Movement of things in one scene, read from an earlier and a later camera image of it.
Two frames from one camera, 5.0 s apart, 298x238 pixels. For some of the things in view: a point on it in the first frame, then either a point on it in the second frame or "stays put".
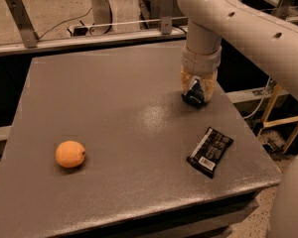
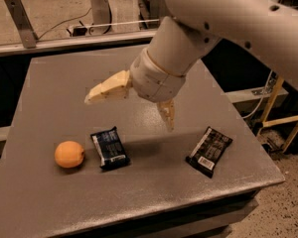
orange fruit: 70,154 stays put
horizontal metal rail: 85,43 stays put
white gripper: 201,63 → 154,78
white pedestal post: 101,8 stays put
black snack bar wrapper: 209,151 stays put
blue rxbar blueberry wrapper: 194,95 → 110,150
